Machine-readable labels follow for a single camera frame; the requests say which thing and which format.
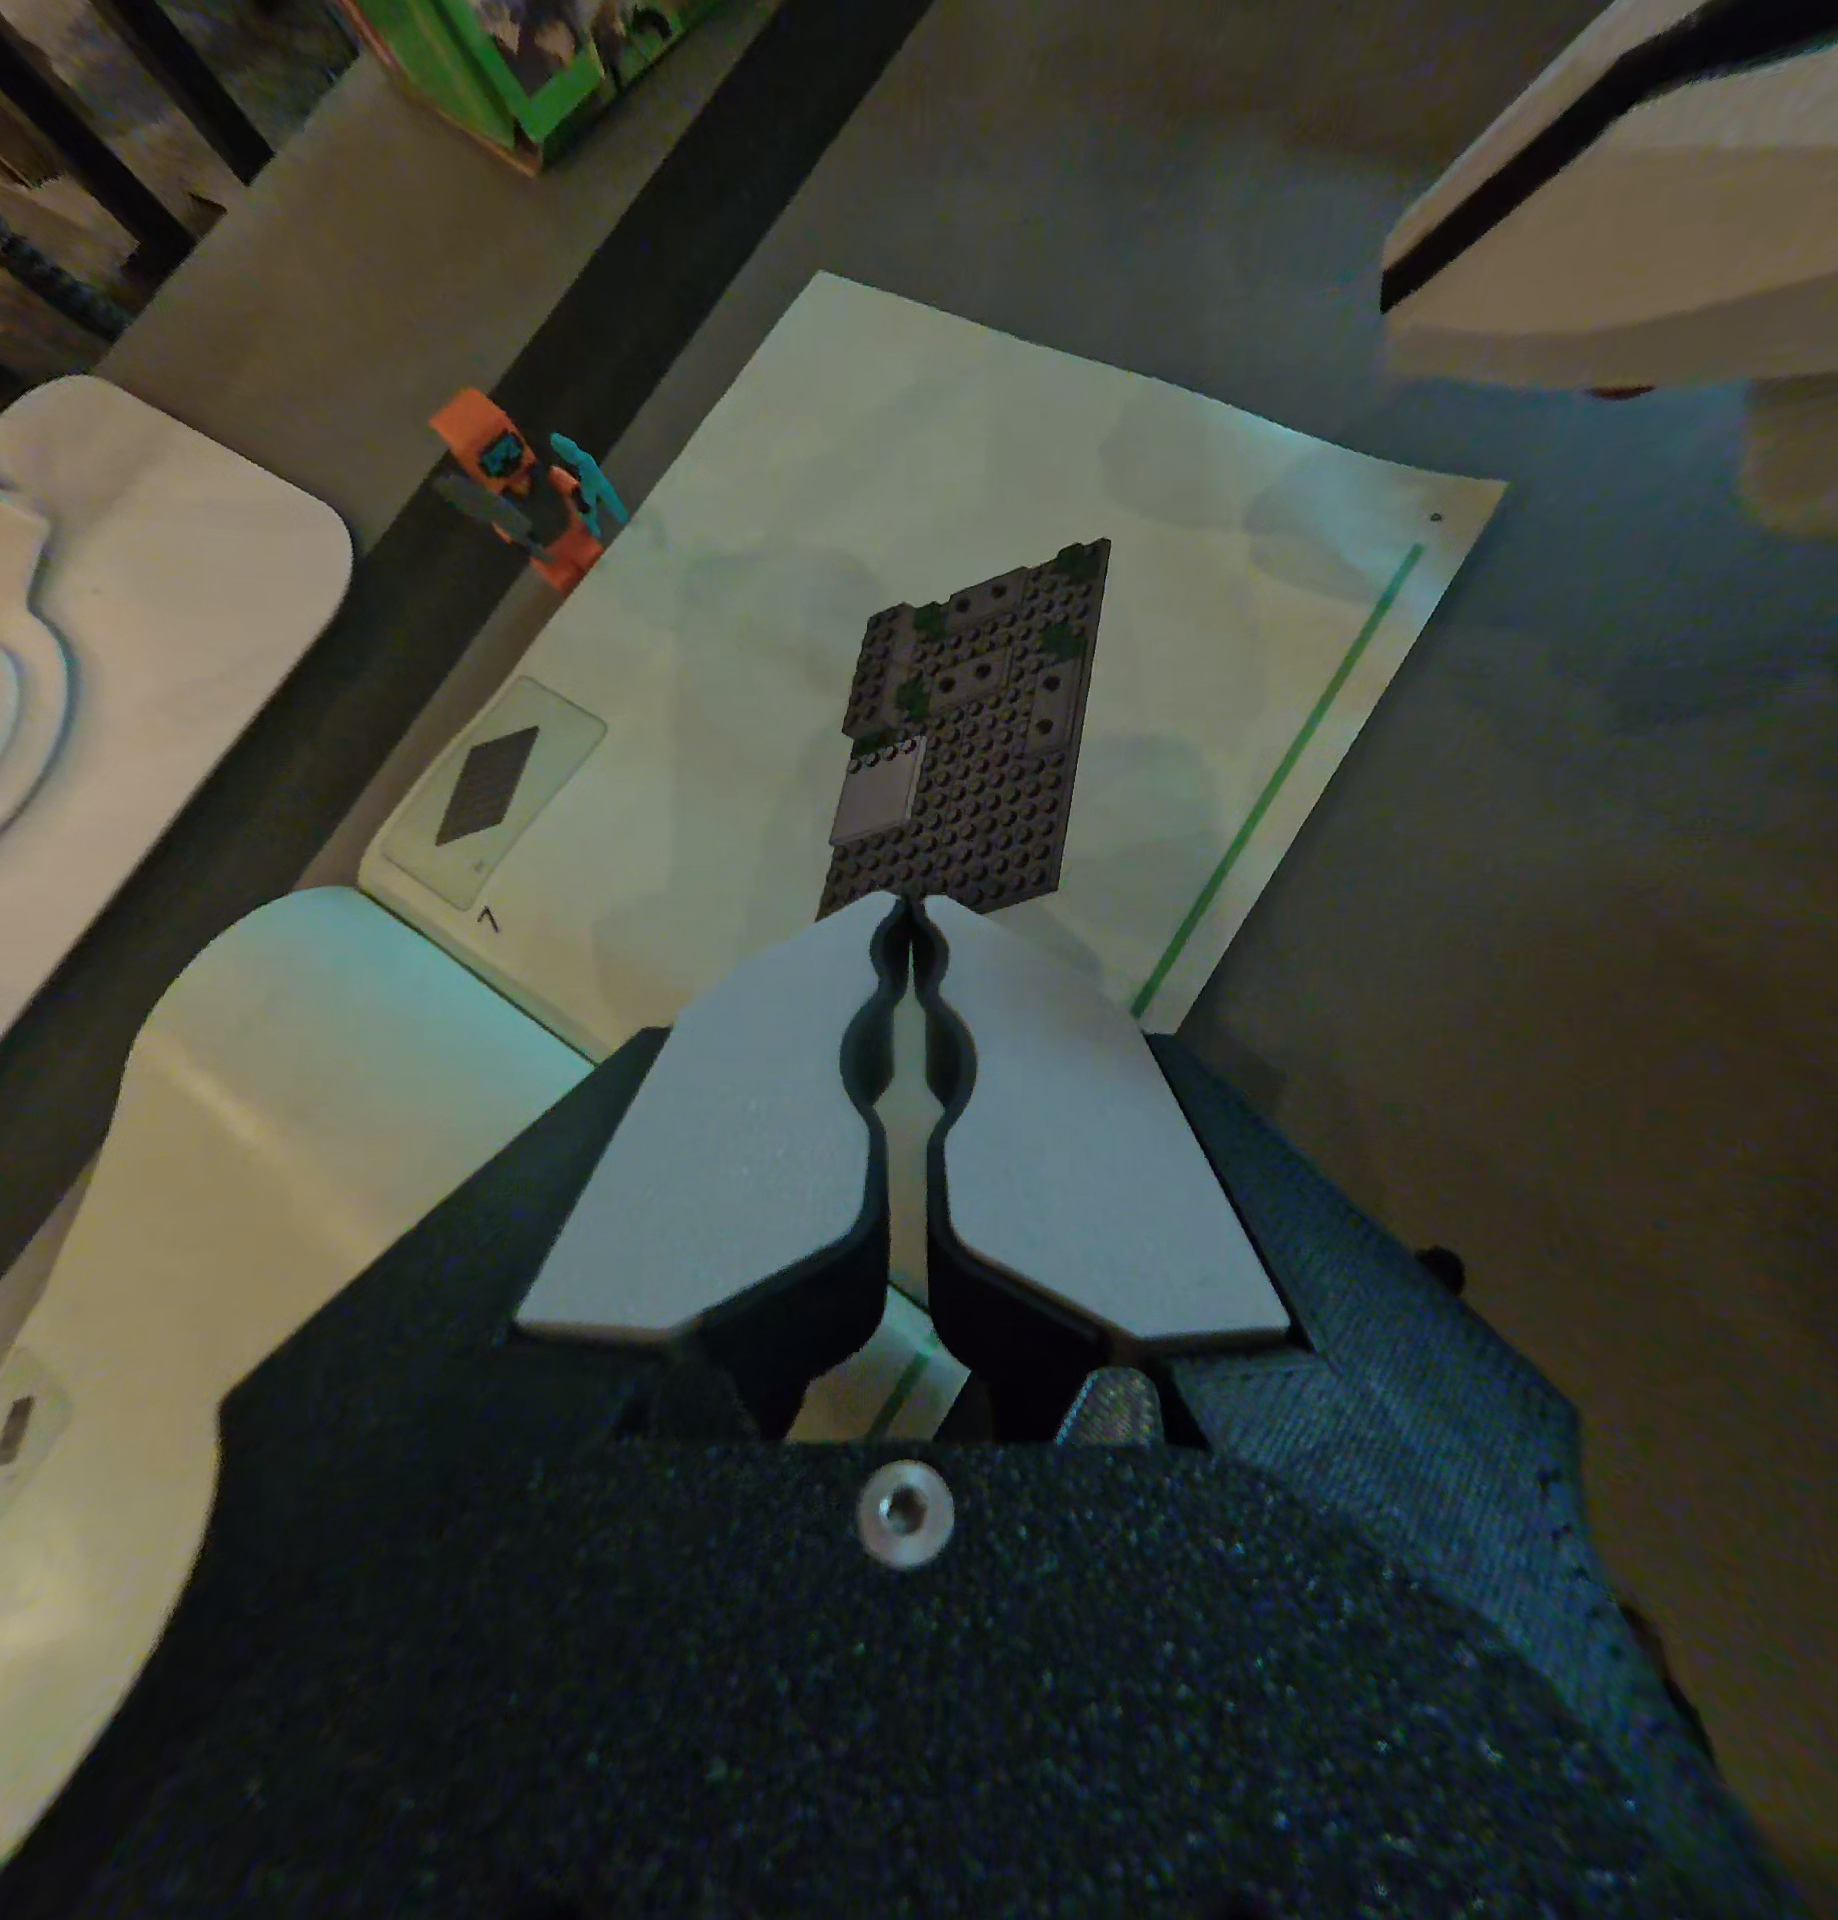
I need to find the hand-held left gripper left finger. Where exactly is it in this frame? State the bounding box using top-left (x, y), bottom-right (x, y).
top-left (513, 895), bottom-right (914, 1343)

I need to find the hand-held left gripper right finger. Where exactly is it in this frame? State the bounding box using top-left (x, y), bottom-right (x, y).
top-left (914, 895), bottom-right (1300, 1343)

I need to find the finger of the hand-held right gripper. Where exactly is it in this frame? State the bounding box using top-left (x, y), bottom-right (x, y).
top-left (1381, 18), bottom-right (1838, 398)
top-left (1381, 0), bottom-right (1710, 281)

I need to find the instruction booklet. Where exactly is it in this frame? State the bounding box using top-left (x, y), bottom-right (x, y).
top-left (0, 272), bottom-right (1509, 1869)

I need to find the orange toy minifigure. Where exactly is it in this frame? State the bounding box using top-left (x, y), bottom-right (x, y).
top-left (424, 386), bottom-right (635, 596)

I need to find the green toy set box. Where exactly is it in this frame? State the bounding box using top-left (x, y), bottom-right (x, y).
top-left (329, 0), bottom-right (780, 178)

